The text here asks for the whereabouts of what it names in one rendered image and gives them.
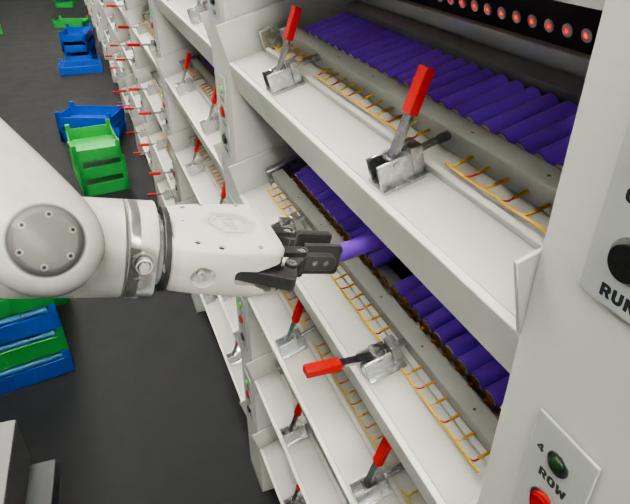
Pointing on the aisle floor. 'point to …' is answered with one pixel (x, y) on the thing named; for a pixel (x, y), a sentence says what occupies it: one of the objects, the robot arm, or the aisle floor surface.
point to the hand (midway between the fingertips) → (314, 252)
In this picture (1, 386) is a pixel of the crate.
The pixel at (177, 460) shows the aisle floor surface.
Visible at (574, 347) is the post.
